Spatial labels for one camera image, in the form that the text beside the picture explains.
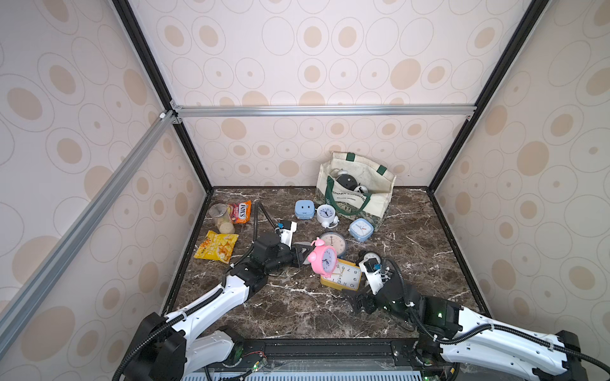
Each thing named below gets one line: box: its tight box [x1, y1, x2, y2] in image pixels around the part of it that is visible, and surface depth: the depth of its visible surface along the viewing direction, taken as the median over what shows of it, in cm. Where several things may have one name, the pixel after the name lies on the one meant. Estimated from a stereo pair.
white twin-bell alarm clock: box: [354, 184, 369, 195], surface depth 108 cm
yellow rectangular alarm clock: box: [320, 258, 363, 292], surface depth 89 cm
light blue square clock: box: [294, 199, 316, 220], surface depth 110 cm
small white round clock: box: [314, 203, 340, 229], surface depth 108 cm
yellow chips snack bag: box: [193, 230, 240, 265], surface depth 97 cm
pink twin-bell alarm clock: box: [307, 236, 339, 278], surface depth 81 cm
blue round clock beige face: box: [319, 231, 348, 260], surface depth 99 cm
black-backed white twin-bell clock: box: [335, 169, 359, 192], surface depth 109 cm
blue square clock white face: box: [348, 217, 375, 243], surface depth 103 cm
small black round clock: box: [356, 250, 383, 265], surface depth 94 cm
